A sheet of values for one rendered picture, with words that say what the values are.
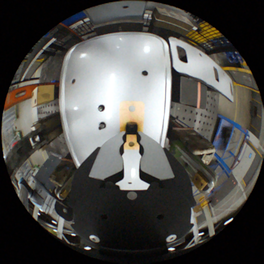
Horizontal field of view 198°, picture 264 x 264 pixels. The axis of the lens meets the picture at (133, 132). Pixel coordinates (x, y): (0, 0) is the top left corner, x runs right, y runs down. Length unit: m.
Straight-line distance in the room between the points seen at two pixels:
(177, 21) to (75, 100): 0.27
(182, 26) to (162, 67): 0.14
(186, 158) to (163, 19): 0.28
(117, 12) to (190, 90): 0.25
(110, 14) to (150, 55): 0.17
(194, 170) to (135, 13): 0.34
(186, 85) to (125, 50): 0.13
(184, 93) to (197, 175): 0.15
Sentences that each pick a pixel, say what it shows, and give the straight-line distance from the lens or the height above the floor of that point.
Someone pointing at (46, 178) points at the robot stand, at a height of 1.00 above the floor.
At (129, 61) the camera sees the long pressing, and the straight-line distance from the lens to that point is 0.15.
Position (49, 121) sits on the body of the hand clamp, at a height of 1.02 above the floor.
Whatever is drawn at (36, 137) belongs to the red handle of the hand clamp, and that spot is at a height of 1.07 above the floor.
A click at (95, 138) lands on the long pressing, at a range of 0.17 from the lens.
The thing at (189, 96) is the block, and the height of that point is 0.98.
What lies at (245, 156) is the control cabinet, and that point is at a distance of 7.83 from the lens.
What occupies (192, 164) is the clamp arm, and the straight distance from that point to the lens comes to 0.16.
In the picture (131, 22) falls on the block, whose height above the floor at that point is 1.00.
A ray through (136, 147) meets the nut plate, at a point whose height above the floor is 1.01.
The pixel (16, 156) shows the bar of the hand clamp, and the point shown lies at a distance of 0.21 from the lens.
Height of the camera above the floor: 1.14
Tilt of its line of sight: 67 degrees down
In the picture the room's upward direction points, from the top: 177 degrees clockwise
